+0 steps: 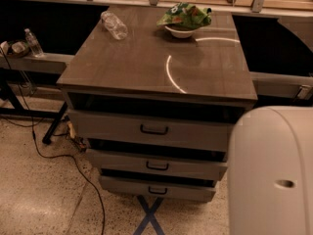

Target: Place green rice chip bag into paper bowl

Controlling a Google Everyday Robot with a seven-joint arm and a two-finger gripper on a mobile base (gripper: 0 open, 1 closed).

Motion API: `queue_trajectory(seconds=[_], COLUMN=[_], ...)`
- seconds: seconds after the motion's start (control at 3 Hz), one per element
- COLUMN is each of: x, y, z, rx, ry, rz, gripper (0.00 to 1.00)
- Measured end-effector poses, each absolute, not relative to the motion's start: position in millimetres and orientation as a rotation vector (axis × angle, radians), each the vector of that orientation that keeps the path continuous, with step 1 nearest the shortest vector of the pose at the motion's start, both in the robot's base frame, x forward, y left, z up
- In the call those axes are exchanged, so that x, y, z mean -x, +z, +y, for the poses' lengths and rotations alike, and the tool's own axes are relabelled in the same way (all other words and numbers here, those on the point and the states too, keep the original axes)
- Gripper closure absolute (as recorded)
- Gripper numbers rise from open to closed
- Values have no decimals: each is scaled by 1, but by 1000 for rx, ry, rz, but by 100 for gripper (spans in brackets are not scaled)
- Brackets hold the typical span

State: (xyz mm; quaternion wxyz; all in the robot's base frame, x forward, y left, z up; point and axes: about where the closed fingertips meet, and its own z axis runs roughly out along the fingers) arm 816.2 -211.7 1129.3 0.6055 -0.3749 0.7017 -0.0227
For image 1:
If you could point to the green rice chip bag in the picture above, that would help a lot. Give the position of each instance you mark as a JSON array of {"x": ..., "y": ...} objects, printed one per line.
[{"x": 186, "y": 15}]

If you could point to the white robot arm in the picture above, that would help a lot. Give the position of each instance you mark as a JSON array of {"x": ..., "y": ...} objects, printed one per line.
[{"x": 270, "y": 176}]

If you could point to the white paper bowl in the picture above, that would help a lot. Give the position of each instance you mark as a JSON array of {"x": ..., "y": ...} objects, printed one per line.
[{"x": 181, "y": 34}]

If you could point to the grey drawer cabinet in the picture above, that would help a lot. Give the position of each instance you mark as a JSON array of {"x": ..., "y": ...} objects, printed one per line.
[{"x": 150, "y": 73}]

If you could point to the top grey drawer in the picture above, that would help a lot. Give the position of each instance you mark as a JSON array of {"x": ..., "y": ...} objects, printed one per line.
[{"x": 152, "y": 130}]

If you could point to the grey drawer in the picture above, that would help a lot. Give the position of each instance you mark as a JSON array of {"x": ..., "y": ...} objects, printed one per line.
[
  {"x": 152, "y": 130},
  {"x": 156, "y": 165},
  {"x": 163, "y": 190}
]

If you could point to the middle grey drawer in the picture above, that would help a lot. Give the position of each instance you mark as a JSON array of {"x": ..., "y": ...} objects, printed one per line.
[{"x": 156, "y": 165}]

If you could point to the bottom grey drawer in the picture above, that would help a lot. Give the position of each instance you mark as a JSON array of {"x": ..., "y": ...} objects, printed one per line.
[{"x": 163, "y": 190}]

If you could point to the power strip on floor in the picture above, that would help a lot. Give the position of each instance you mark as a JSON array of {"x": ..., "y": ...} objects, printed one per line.
[{"x": 78, "y": 142}]

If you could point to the clear plastic bottle lying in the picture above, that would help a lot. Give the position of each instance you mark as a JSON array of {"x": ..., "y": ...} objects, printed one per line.
[{"x": 114, "y": 25}]

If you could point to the grey side bench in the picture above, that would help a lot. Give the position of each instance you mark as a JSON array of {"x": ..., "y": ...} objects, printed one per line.
[{"x": 49, "y": 64}]

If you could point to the upright clear water bottle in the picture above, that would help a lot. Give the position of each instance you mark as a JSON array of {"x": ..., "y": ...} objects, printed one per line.
[{"x": 33, "y": 43}]

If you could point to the small round dish with items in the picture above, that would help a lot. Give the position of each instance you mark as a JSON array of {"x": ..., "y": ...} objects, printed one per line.
[{"x": 17, "y": 49}]

